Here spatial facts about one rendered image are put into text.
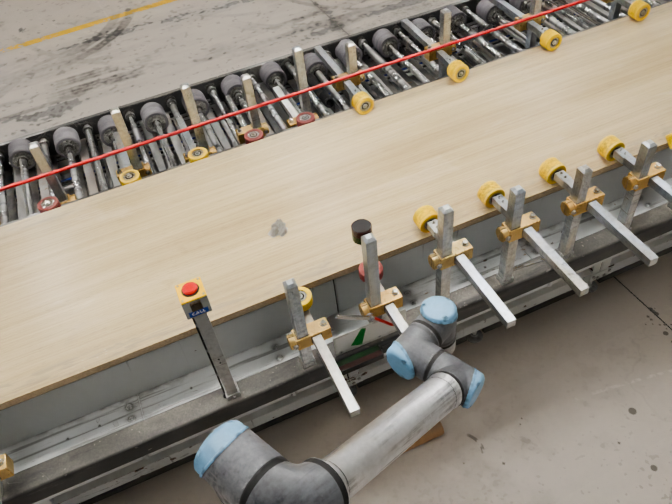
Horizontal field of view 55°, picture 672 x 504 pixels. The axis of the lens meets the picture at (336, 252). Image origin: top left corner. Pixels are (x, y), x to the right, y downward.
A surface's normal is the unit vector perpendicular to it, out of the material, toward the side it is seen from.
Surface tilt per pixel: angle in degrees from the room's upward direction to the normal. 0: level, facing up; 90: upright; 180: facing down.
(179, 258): 0
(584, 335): 0
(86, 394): 90
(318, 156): 0
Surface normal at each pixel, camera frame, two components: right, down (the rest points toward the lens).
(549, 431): -0.10, -0.68
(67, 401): 0.40, 0.65
